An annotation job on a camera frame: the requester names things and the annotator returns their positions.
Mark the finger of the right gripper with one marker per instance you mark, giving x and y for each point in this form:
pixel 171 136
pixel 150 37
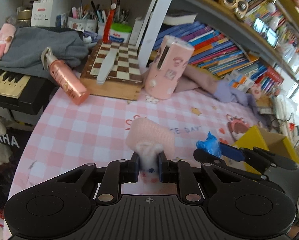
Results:
pixel 257 158
pixel 204 158

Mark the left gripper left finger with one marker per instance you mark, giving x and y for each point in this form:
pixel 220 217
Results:
pixel 103 184

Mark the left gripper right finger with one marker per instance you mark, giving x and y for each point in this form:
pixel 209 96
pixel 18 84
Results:
pixel 213 181

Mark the blue plastic wrapper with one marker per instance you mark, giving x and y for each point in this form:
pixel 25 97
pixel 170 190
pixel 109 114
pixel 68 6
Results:
pixel 210 145

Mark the yellow cardboard box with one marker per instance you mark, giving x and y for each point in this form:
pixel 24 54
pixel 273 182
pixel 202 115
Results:
pixel 259 137

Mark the stack of papers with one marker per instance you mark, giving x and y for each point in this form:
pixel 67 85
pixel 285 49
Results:
pixel 286 118

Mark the pink checkered tablecloth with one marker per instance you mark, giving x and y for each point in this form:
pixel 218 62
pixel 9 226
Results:
pixel 68 135

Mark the pink pig plush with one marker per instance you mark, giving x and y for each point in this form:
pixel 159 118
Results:
pixel 255 91

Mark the lower orange blue medicine box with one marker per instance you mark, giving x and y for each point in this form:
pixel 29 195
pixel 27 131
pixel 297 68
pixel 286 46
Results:
pixel 242 85

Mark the orange blue medicine box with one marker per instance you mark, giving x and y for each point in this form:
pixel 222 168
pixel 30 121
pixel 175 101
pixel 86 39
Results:
pixel 242 85
pixel 241 78

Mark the upper orange blue medicine box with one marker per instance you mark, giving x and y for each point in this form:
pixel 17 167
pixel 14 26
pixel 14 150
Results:
pixel 241 78

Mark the purple and mauve cloth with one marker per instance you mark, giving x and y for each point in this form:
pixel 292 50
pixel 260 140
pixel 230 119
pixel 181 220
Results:
pixel 193 78

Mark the wooden chess board box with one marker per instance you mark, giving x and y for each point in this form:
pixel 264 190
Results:
pixel 123 82

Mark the row of books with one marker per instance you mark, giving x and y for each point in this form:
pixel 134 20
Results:
pixel 213 51

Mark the pink cylindrical tissue holder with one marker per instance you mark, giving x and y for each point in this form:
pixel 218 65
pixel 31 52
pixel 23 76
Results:
pixel 167 68

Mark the pink spray bottle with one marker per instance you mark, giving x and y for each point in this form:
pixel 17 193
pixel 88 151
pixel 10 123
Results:
pixel 64 77

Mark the white nail file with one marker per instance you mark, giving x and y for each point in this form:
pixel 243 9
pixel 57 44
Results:
pixel 106 66

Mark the smartphone on shelf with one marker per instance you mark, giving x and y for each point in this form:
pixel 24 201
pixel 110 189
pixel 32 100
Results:
pixel 266 32

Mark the black keyboard piano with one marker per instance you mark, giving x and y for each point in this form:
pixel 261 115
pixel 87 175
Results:
pixel 22 93

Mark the grey folded garment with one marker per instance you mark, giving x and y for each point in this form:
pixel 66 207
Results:
pixel 24 54

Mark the white pen holder cup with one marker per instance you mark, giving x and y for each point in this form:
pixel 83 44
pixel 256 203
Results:
pixel 82 25

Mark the gold retro radio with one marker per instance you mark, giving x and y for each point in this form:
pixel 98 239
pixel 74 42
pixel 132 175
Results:
pixel 238 7

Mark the pink glove on garment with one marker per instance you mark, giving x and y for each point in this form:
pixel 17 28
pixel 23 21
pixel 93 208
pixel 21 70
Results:
pixel 7 33

